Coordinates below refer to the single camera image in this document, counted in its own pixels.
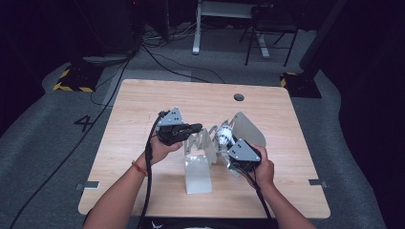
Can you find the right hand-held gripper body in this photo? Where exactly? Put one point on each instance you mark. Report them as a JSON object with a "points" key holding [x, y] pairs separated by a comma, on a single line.
{"points": [[245, 156]]}

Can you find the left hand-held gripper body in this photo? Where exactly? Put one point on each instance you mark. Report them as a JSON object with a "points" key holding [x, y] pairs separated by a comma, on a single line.
{"points": [[172, 127]]}

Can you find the white expandable metal book rack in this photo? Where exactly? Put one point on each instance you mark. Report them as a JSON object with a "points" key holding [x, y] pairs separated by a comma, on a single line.
{"points": [[199, 171]]}

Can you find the person's right hand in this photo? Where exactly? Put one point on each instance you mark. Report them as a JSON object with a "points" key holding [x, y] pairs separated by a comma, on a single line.
{"points": [[264, 171]]}

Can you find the person's left hand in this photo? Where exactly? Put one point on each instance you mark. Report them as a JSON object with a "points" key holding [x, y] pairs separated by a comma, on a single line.
{"points": [[160, 151]]}

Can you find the black round table grommet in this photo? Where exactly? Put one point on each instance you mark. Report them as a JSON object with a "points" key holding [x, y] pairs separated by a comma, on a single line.
{"points": [[238, 97]]}

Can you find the grey tape piece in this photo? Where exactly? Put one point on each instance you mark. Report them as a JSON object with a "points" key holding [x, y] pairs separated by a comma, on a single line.
{"points": [[87, 185], [316, 183]]}

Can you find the person's dark clothing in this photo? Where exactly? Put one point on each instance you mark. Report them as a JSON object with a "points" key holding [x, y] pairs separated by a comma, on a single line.
{"points": [[203, 224]]}

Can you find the yellow black striped stand base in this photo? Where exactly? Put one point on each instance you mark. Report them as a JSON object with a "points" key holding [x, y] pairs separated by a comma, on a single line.
{"points": [[78, 78], [302, 86]]}

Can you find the black cabinet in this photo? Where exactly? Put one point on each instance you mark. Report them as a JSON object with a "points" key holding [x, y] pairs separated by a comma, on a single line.
{"points": [[119, 25]]}

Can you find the black folding chair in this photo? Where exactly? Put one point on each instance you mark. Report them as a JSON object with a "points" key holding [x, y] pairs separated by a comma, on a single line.
{"points": [[273, 22]]}

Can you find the dark slanted stand pole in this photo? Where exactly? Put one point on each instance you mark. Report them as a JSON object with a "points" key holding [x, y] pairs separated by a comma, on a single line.
{"points": [[321, 35]]}

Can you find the white metal desk frame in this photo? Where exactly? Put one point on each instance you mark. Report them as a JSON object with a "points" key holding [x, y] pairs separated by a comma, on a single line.
{"points": [[197, 31]]}

